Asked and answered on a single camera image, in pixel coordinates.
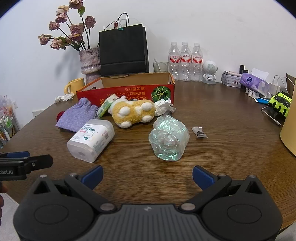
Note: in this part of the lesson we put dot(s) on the orange cardboard box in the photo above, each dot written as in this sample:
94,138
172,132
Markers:
138,92

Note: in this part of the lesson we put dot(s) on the purple knit pouch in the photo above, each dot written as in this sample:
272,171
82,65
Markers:
76,115

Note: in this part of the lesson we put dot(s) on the rack of colourful packets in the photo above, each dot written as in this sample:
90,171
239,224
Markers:
5,122

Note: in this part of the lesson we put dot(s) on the white robot speaker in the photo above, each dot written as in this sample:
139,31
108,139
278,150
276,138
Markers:
210,68

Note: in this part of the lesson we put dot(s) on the person's left hand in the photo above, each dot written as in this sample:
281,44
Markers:
2,188

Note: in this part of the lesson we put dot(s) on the small red fabric rose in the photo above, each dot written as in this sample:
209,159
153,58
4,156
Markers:
60,115

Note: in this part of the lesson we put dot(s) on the wooden board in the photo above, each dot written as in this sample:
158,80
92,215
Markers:
291,82

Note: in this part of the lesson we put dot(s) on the blue flat item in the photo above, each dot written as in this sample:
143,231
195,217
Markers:
263,100

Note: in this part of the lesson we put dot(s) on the glass cup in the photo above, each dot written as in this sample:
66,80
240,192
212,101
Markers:
160,67

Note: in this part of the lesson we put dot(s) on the printed tin box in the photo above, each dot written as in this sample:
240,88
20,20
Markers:
231,80

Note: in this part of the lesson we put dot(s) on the black paper bag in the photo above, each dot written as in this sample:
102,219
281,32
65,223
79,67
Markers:
122,51

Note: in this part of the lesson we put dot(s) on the green black glove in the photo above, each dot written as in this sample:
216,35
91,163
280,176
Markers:
281,103

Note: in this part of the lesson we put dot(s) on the small white wall switch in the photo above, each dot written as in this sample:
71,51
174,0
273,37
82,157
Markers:
15,104

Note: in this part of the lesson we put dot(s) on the white plastic spoon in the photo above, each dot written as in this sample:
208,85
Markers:
156,62

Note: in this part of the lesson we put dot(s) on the purple tissue pack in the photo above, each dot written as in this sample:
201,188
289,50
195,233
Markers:
251,81

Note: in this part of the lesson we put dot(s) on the white wall outlet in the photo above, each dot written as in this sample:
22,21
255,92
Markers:
37,113

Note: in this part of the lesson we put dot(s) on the clear water bottle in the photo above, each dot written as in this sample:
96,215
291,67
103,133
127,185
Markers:
197,67
186,67
174,67

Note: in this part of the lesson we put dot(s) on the small white items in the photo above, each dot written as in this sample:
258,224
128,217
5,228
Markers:
252,93

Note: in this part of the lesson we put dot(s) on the yellow plush toy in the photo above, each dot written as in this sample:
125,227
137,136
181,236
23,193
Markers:
133,111

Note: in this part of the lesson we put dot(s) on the pink ceramic vase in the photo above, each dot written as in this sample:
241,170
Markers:
89,62

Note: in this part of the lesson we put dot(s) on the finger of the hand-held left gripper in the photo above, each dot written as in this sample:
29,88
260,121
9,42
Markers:
39,162
17,154

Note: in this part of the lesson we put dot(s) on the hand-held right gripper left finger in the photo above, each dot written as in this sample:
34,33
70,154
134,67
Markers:
94,176

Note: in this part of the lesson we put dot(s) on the white charger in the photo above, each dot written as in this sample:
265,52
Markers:
274,89

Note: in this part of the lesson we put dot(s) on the small silver sachet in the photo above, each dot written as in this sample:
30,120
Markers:
199,133

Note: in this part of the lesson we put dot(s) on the white plastic swab container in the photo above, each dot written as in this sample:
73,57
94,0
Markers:
90,141

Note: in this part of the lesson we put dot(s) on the green tissue packet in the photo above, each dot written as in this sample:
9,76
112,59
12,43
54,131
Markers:
104,107

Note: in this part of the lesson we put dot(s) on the iridescent plastic bag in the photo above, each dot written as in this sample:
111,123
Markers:
168,141

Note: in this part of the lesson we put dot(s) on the white tissue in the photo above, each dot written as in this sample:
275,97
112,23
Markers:
63,97
161,107

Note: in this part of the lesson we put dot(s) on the dried rose bouquet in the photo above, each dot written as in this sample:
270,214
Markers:
75,29

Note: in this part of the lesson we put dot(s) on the small black boxes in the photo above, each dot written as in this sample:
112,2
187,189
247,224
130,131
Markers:
242,68

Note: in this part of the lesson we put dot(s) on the yellow mug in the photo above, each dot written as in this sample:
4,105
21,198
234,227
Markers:
76,85

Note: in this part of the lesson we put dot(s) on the smartphone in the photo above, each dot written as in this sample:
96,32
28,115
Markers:
269,113

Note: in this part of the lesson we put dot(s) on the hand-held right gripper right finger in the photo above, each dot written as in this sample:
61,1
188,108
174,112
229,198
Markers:
202,177

